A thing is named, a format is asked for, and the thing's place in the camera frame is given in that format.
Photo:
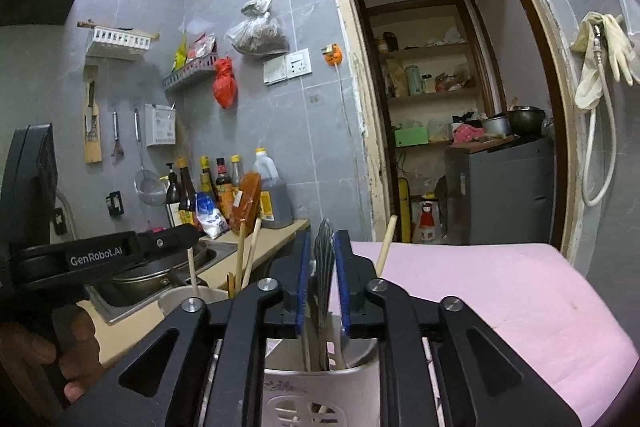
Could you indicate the orange wall plug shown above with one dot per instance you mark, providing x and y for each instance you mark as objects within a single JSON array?
[{"x": 332, "y": 56}]

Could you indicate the dark pump bottle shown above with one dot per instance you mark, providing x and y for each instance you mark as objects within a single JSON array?
[{"x": 173, "y": 192}]

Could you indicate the wooden chopstick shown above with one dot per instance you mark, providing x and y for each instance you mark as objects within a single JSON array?
[
  {"x": 192, "y": 272},
  {"x": 254, "y": 247},
  {"x": 387, "y": 247},
  {"x": 240, "y": 257}
]

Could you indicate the grey wall rack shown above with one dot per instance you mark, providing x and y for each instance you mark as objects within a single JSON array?
[{"x": 190, "y": 74}]

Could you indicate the dark metal bowl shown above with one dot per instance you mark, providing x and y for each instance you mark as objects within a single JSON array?
[{"x": 526, "y": 119}]

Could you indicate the white blue salt bag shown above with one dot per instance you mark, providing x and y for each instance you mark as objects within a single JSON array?
[{"x": 210, "y": 214}]

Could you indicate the wooden cutting board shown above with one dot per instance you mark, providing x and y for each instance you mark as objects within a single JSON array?
[{"x": 92, "y": 137}]

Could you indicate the steel spoon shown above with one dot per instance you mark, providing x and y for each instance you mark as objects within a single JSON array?
[{"x": 324, "y": 267}]

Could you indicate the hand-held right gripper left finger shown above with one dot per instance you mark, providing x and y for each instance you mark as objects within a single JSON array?
[{"x": 302, "y": 287}]

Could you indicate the red label bottle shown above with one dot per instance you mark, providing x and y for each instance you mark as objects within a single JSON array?
[{"x": 426, "y": 222}]

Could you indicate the large oil jug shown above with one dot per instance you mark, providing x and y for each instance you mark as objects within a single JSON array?
[{"x": 274, "y": 197}]

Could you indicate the wooden door frame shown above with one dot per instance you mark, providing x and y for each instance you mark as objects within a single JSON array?
[{"x": 350, "y": 82}]

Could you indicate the black wall socket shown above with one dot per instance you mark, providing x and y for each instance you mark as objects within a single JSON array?
[
  {"x": 115, "y": 203},
  {"x": 60, "y": 221}
]

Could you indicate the white plastic utensil holder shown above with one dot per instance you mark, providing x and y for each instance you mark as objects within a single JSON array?
[{"x": 300, "y": 399}]

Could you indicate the red plastic bag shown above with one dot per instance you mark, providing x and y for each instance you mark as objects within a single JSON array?
[{"x": 225, "y": 87}]

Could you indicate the person's left hand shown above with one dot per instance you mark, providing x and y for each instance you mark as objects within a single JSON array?
[{"x": 82, "y": 357}]

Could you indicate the white plastic bag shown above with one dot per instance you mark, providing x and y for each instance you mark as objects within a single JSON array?
[{"x": 257, "y": 4}]

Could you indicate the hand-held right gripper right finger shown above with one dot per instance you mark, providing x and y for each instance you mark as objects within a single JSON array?
[{"x": 344, "y": 287}]

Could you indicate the pink floral tablecloth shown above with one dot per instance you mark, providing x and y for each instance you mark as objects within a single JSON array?
[{"x": 500, "y": 287}]

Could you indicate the yellow snack packet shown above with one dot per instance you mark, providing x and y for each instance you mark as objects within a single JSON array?
[{"x": 180, "y": 54}]

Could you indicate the beige kitchen counter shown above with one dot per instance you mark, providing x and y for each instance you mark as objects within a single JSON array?
[{"x": 280, "y": 237}]

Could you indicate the pink cloth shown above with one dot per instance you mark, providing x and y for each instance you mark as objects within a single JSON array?
[{"x": 467, "y": 133}]

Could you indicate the grey cabinet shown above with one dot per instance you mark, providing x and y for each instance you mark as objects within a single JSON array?
[{"x": 500, "y": 192}]

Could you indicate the green box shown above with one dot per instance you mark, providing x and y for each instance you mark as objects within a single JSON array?
[{"x": 411, "y": 137}]

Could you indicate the white switch socket panel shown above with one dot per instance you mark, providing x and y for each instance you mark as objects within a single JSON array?
[{"x": 287, "y": 67}]

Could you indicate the white wall box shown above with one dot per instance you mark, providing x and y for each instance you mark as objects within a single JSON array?
[{"x": 160, "y": 124}]

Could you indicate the red snack packet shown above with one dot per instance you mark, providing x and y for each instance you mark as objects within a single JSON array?
[{"x": 202, "y": 46}]

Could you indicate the steel pot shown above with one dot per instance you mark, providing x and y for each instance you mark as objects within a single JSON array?
[{"x": 496, "y": 127}]

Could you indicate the cream rubber gloves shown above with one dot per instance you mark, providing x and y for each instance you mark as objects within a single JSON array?
[{"x": 592, "y": 67}]

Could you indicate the wooden shelf unit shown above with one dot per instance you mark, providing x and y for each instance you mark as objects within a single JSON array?
[{"x": 430, "y": 52}]

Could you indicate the clear bag of dried goods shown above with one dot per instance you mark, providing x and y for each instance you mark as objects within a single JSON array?
[{"x": 257, "y": 39}]

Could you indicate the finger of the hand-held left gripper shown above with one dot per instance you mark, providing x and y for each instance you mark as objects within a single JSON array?
[{"x": 170, "y": 239}]

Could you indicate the black wok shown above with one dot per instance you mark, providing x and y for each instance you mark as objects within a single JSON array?
[{"x": 160, "y": 274}]

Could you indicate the soy sauce bottle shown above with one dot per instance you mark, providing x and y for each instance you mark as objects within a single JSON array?
[
  {"x": 223, "y": 184},
  {"x": 186, "y": 192},
  {"x": 206, "y": 177}
]

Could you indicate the orange spice packet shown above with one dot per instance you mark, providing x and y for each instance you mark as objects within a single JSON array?
[{"x": 246, "y": 202}]

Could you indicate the steel sink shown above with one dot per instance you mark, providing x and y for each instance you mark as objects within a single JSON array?
[{"x": 215, "y": 257}]

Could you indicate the clear glass bottle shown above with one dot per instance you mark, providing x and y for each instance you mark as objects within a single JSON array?
[{"x": 236, "y": 167}]

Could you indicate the white wall basket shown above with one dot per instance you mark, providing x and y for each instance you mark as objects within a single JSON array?
[{"x": 117, "y": 43}]

